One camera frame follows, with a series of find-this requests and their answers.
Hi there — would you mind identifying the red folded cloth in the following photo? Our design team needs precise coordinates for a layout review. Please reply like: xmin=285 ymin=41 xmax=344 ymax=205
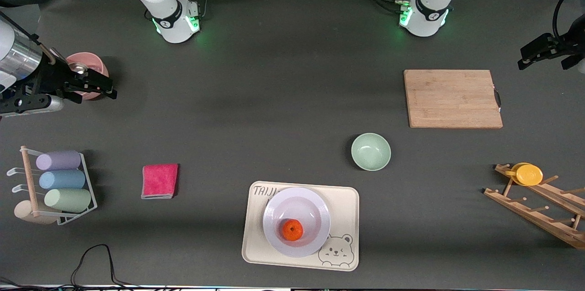
xmin=141 ymin=164 xmax=179 ymax=200

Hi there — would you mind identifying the beige cup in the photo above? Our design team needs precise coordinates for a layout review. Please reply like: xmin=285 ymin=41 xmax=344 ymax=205
xmin=14 ymin=200 xmax=60 ymax=225

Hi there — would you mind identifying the white round plate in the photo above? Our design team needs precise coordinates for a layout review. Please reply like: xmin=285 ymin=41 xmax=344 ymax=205
xmin=262 ymin=187 xmax=331 ymax=258

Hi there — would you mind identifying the blue cup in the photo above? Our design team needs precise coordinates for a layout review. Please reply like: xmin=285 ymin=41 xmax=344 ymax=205
xmin=39 ymin=170 xmax=86 ymax=190

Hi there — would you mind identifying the pale green bowl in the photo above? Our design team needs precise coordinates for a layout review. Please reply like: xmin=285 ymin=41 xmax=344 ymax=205
xmin=351 ymin=133 xmax=392 ymax=171

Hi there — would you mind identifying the green cup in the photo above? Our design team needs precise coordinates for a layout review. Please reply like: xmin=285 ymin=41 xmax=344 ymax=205
xmin=44 ymin=188 xmax=92 ymax=213

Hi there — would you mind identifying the orange fruit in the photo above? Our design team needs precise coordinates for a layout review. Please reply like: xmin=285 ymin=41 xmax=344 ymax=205
xmin=282 ymin=219 xmax=303 ymax=242

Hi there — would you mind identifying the wooden peg drying rack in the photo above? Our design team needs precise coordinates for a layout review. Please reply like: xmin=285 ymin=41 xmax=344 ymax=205
xmin=484 ymin=163 xmax=585 ymax=250

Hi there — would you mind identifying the yellow mug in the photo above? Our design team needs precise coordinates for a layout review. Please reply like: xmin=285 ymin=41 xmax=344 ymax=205
xmin=505 ymin=163 xmax=544 ymax=186

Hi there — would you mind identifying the metal scoop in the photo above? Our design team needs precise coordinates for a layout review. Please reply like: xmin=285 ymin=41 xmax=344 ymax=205
xmin=48 ymin=47 xmax=88 ymax=74

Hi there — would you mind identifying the bamboo cutting board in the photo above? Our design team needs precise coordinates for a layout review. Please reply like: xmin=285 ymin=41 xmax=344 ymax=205
xmin=404 ymin=69 xmax=503 ymax=129

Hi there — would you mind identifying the black floor cable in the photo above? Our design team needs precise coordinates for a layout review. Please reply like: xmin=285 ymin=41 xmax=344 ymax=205
xmin=71 ymin=244 xmax=138 ymax=288

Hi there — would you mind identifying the purple cup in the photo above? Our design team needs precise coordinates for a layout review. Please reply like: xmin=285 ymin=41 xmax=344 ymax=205
xmin=36 ymin=151 xmax=82 ymax=171

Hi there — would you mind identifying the white wire cup holder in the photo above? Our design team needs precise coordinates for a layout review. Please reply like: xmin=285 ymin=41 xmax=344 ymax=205
xmin=6 ymin=146 xmax=98 ymax=226

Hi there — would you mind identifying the pink bowl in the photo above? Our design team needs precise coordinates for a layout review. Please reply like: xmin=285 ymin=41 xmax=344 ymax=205
xmin=66 ymin=52 xmax=110 ymax=101

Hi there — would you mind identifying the cream bear print tray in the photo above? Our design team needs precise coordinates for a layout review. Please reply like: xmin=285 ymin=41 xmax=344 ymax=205
xmin=241 ymin=181 xmax=360 ymax=272

